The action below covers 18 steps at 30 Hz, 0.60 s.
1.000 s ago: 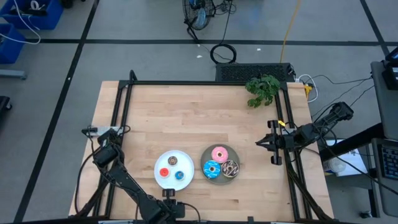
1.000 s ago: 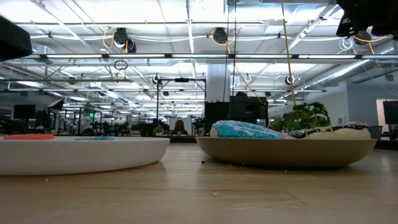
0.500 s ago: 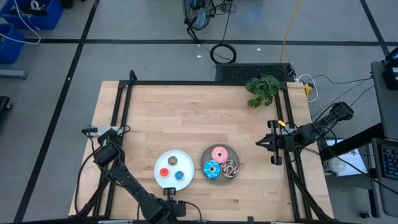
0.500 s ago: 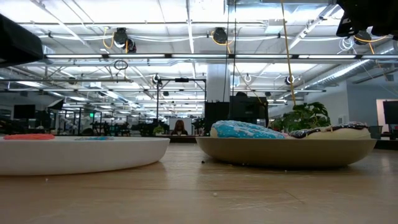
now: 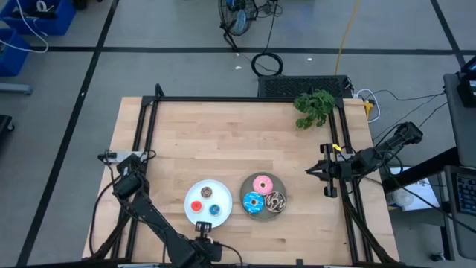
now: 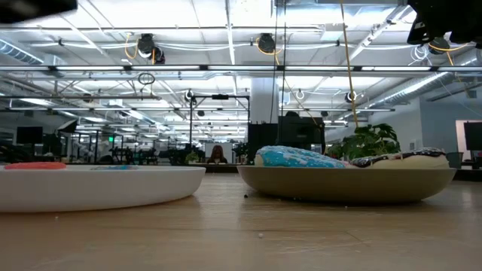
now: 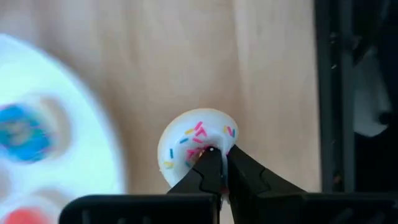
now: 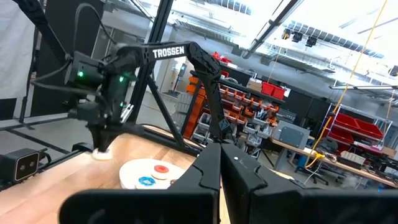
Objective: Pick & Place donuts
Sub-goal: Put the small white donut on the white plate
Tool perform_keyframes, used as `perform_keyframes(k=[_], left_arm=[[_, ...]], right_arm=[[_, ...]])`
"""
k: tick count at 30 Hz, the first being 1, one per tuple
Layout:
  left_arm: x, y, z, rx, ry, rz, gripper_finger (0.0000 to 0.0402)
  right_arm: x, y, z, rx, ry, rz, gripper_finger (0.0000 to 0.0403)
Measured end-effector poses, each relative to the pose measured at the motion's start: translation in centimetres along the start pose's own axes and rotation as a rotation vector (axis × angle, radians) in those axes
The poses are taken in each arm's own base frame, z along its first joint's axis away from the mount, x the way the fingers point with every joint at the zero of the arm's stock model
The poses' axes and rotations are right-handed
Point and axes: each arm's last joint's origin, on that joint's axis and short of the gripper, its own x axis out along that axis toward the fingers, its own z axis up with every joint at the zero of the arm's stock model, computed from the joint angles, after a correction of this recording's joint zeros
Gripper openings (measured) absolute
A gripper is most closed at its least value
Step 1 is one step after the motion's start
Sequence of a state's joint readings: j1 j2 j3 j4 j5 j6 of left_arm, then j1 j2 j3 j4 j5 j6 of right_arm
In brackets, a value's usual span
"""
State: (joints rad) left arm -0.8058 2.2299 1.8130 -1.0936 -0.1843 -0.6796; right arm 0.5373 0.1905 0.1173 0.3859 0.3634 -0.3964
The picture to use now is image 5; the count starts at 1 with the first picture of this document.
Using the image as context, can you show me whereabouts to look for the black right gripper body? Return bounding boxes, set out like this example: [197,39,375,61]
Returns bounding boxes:
[319,143,353,199]

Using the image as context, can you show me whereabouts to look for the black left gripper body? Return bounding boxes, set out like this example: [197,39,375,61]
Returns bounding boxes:
[194,220,224,263]

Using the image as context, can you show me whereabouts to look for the large chocolate drizzled donut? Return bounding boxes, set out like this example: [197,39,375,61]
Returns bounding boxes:
[264,191,288,214]

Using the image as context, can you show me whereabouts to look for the large pink frosted donut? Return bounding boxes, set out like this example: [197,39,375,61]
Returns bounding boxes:
[252,174,274,197]

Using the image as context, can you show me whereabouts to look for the large blue frosted donut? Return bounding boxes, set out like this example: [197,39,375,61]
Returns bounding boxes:
[242,191,266,215]

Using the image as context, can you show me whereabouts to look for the grey round plate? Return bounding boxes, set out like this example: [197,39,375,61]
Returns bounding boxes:
[239,171,289,222]

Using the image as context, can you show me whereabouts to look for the white round plate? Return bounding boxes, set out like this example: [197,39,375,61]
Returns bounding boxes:
[184,179,234,229]

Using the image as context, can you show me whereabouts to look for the green leafy plant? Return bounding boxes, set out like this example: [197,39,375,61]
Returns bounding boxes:
[293,88,336,130]

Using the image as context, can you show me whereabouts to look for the black perforated computer case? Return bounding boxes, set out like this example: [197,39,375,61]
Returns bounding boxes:
[257,74,354,99]

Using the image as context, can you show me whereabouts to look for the black keyboard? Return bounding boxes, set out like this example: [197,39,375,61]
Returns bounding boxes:
[454,173,476,217]

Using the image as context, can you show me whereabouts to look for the grey desk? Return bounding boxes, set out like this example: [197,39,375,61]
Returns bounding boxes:
[442,72,476,168]

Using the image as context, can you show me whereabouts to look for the black monitor device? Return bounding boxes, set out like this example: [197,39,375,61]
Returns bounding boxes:
[457,55,476,109]

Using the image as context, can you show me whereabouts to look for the black floor fan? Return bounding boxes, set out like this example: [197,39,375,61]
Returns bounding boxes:
[217,0,260,50]

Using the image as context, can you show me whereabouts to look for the grey metal bar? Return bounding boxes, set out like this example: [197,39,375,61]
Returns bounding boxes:
[0,83,33,96]

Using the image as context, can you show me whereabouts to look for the small blue storage bin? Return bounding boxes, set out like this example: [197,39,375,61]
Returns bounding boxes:
[0,28,31,77]

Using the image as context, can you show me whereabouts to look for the large blue storage bin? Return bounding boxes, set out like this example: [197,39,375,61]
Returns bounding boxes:
[0,0,77,37]

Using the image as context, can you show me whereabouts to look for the white looped power cable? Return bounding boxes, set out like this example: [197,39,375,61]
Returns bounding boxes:
[355,88,382,124]

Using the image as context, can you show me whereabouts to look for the thin black floor cable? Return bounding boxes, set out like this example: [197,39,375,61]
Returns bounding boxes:
[371,88,447,103]

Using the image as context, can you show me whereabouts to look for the coiled black cable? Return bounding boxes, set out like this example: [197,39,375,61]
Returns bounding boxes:
[251,51,284,77]

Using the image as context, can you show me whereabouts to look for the black aluminium table frame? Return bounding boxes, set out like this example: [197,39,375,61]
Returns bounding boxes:
[89,83,399,266]

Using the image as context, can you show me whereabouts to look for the yellow floor cable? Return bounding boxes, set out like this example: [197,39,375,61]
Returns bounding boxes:
[334,0,361,76]

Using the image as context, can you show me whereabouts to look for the white floor cable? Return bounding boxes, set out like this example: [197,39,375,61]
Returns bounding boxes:
[0,0,51,54]

